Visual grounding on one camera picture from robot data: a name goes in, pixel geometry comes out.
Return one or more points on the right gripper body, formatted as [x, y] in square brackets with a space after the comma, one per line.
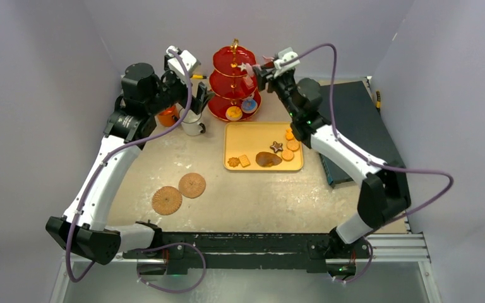
[266, 76]

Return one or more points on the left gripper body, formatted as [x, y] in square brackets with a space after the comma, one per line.
[196, 101]

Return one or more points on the white star cookie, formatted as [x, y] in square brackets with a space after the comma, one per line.
[243, 66]

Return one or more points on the orange fish shaped cookie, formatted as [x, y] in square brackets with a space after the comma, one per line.
[289, 135]

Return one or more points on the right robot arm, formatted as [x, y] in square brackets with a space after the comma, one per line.
[384, 191]

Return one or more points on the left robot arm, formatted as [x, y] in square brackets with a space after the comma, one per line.
[82, 229]

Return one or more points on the red three-tier cake stand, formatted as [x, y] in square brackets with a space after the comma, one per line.
[226, 81]

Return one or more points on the white ribbed mug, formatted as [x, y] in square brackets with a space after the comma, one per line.
[192, 124]

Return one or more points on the yellow iced donut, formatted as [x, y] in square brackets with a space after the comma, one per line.
[234, 113]

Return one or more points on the pink cake slice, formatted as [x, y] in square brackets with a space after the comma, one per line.
[248, 82]

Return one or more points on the orange mug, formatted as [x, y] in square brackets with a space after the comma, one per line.
[168, 117]

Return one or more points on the blue iced donut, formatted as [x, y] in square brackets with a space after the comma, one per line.
[249, 106]

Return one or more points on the round orange cookie upper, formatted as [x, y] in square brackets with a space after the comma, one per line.
[293, 145]

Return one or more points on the round orange cookie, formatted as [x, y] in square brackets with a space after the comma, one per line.
[287, 155]
[293, 145]

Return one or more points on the brown star cookie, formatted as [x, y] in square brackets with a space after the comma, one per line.
[276, 147]

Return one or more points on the yellow serving tray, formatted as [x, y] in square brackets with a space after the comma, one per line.
[247, 139]

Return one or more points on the round orange cookie lower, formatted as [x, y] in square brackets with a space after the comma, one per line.
[287, 155]

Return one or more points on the flower shaped cookie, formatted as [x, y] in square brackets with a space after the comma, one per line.
[233, 162]

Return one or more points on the square cracker biscuit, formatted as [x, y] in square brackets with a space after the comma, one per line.
[244, 161]

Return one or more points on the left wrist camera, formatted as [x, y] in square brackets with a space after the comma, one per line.
[181, 61]

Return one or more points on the yellow handled screwdriver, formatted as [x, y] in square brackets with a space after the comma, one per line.
[378, 101]

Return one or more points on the black base frame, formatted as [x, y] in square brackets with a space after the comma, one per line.
[313, 253]

